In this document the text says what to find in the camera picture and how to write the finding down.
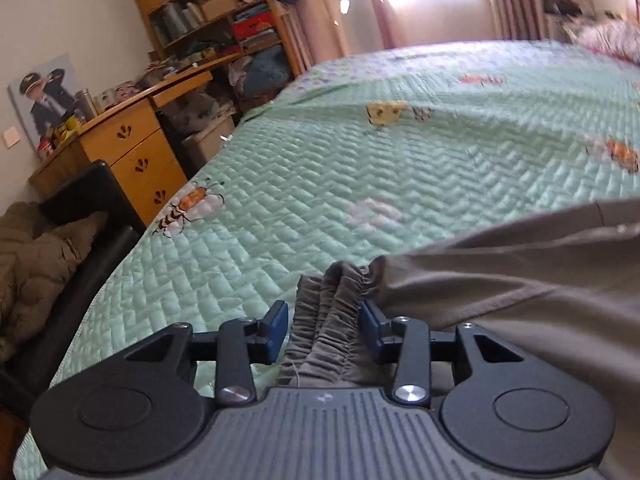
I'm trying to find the floral pillow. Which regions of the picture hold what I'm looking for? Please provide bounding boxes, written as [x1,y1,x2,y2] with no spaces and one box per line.
[575,20,640,63]

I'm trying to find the black chair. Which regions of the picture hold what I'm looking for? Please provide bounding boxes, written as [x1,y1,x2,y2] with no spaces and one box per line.
[0,160,141,426]

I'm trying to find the grey pants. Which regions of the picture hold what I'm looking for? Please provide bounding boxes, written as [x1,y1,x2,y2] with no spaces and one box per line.
[276,199,640,480]

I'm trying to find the wooden desk with drawers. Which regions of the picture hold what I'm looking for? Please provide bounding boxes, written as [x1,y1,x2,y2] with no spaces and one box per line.
[29,55,241,228]

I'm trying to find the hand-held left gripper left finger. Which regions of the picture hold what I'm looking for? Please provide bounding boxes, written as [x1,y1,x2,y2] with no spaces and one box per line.
[126,301,290,407]

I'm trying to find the green quilted bee bedspread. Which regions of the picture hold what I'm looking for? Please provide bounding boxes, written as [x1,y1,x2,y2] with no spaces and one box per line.
[15,40,640,480]

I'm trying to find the olive quilted jacket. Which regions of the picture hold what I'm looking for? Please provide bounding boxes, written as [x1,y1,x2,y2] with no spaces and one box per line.
[0,201,108,361]

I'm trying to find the steel tumbler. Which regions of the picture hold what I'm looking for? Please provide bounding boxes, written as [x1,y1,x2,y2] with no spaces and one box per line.
[75,89,98,121]

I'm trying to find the blue cloth bundle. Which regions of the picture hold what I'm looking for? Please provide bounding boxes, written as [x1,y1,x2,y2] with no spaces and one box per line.
[247,45,291,98]

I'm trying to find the wall poster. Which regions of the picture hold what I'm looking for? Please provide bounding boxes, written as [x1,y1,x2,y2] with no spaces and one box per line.
[7,54,83,153]

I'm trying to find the red box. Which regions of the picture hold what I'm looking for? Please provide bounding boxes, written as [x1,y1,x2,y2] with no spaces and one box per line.
[232,12,276,41]

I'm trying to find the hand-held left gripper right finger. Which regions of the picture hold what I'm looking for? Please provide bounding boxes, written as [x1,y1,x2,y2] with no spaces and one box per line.
[360,301,524,407]

